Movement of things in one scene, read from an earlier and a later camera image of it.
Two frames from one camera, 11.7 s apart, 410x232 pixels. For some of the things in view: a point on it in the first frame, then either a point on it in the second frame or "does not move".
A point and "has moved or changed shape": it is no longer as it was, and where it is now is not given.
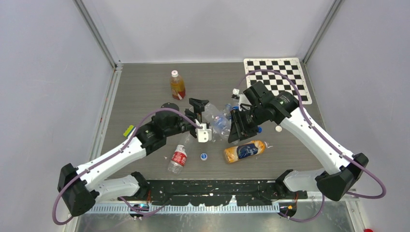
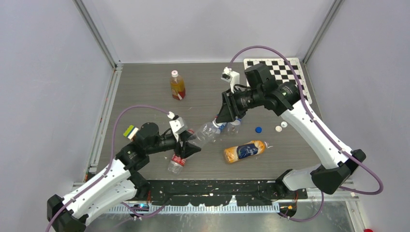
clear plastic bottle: (220, 123) has moved or changed shape
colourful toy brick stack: (129, 130) does not move
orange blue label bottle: (233, 153) does not move
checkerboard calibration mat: (275, 82) does not move
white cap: (203, 156) to (217, 124)
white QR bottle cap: (174, 73) does not move
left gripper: (198, 107) to (186, 148)
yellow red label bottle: (178, 86) does not move
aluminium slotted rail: (151, 209) does not move
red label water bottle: (179, 158) does not move
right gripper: (239, 130) to (229, 109)
